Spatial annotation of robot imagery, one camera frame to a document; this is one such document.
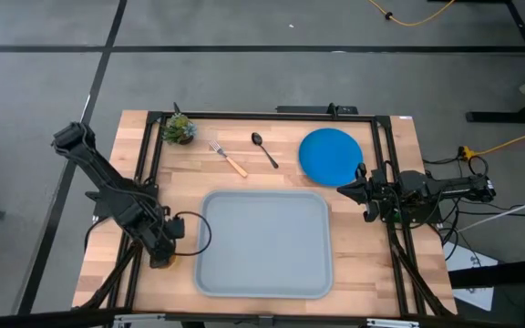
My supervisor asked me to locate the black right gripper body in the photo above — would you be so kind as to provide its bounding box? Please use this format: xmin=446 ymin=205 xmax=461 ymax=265
xmin=355 ymin=162 xmax=386 ymax=223

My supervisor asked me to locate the thin black floor cable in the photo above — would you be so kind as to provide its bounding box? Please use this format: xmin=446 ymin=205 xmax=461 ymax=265
xmin=453 ymin=157 xmax=525 ymax=218

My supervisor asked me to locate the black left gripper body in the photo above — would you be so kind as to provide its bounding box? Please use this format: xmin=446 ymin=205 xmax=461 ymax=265
xmin=149 ymin=235 xmax=178 ymax=270

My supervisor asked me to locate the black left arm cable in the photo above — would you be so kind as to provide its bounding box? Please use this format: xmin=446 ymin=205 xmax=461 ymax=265
xmin=173 ymin=210 xmax=212 ymax=257

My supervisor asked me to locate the white cable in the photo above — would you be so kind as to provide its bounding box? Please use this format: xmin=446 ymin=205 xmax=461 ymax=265
xmin=457 ymin=190 xmax=525 ymax=233

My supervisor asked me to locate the yellow extension cable with plug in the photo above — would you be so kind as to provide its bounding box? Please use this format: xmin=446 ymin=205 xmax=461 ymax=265
xmin=460 ymin=123 xmax=525 ymax=161

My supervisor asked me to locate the grey plastic tray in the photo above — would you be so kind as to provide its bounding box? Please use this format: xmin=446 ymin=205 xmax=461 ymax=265
xmin=193 ymin=190 xmax=335 ymax=301

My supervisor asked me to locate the black rig beam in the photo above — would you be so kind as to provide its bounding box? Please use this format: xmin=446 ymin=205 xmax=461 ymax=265
xmin=448 ymin=257 xmax=525 ymax=289
xmin=0 ymin=308 xmax=131 ymax=328

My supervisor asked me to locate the white paper sheet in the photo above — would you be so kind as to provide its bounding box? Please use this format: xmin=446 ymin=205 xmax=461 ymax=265
xmin=442 ymin=241 xmax=499 ymax=313

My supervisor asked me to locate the black spoon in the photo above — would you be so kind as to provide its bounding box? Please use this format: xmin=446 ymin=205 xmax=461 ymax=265
xmin=251 ymin=131 xmax=280 ymax=169

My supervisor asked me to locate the fork with wooden handle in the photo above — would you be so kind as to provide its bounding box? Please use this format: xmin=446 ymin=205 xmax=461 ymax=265
xmin=208 ymin=139 xmax=249 ymax=179

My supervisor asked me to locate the yellow cable with black clip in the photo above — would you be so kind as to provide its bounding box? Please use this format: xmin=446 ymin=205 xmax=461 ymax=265
xmin=365 ymin=0 xmax=456 ymax=27

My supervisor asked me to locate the black bracket on table edge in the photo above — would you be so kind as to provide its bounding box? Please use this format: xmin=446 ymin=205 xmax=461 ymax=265
xmin=275 ymin=103 xmax=359 ymax=116

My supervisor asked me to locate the black aluminium table frame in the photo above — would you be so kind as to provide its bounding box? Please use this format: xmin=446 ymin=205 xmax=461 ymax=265
xmin=73 ymin=110 xmax=458 ymax=320

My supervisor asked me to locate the blue round plate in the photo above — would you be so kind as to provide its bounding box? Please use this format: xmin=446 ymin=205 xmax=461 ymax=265
xmin=298 ymin=128 xmax=365 ymax=188

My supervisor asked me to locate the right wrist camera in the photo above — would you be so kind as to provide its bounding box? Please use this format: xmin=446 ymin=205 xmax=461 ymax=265
xmin=374 ymin=170 xmax=398 ymax=195

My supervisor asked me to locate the black stand frame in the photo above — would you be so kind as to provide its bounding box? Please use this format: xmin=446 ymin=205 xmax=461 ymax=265
xmin=428 ymin=0 xmax=525 ymax=124

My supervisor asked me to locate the small potted succulent plant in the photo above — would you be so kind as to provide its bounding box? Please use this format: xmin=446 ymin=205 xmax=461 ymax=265
xmin=160 ymin=112 xmax=199 ymax=146

